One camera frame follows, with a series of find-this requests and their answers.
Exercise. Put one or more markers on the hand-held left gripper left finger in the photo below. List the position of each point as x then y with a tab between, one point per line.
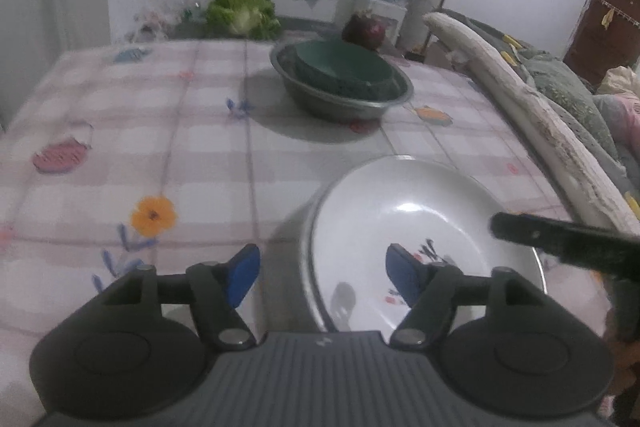
245	274

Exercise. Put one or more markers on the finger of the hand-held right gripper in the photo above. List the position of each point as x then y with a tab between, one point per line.
560	237

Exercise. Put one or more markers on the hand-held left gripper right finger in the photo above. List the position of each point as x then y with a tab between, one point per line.
405	279

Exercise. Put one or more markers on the large steel plate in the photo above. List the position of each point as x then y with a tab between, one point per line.
306	257

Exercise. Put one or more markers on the white ceramic plate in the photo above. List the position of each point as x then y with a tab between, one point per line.
415	207

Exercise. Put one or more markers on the wide steel bowl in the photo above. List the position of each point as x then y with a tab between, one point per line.
325	102

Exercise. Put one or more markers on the green ceramic bowl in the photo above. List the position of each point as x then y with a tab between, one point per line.
345	67

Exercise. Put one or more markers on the rolled pink quilt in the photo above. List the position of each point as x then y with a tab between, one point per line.
540	122

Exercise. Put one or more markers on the green leaf-print pillow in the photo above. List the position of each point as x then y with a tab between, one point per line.
570	102

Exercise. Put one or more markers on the pink cloth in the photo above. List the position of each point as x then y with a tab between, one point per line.
622	107

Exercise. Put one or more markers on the checked floral tablecloth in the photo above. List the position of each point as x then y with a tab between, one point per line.
175	147

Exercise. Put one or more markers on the grey bedding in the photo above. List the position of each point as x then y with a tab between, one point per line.
485	29

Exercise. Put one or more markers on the brown wooden door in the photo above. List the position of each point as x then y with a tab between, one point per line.
607	17

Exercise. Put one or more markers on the red onion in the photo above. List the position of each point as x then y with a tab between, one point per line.
365	32

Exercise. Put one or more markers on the dark tray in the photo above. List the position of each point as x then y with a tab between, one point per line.
305	27

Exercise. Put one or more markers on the green lettuce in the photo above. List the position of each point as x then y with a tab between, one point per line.
242	14

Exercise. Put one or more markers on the white cabinet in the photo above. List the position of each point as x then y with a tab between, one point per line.
387	17

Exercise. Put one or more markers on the crumpled printed paper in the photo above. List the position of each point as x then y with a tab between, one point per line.
155	24

